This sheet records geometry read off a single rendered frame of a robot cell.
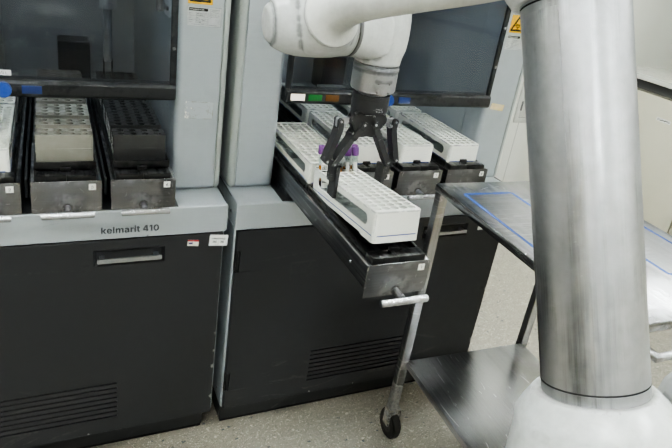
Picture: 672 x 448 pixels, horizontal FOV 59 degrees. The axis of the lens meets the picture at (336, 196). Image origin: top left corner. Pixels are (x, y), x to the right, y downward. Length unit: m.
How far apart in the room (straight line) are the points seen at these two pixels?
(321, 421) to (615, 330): 1.42
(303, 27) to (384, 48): 0.18
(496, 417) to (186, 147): 1.03
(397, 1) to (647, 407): 0.62
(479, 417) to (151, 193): 0.98
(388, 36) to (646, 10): 2.83
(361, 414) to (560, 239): 1.46
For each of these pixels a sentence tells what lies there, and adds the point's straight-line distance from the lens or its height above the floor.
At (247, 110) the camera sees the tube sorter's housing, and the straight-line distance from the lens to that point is 1.44.
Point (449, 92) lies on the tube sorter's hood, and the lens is 1.66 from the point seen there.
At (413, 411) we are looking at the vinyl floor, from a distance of 2.04.
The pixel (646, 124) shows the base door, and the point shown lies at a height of 0.66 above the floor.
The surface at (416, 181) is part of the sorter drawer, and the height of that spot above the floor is 0.78.
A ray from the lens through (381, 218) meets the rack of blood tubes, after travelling 1.10.
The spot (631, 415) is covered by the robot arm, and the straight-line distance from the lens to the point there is 0.62.
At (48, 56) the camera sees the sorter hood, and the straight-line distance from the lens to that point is 1.34.
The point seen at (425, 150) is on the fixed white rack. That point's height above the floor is 0.85.
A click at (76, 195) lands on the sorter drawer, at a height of 0.77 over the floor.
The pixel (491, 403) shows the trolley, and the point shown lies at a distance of 1.72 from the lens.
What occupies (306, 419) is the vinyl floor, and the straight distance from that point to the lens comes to 1.93.
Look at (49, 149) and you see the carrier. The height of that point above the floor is 0.85.
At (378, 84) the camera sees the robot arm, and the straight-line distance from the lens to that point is 1.15.
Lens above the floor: 1.34
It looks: 23 degrees down
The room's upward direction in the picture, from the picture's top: 9 degrees clockwise
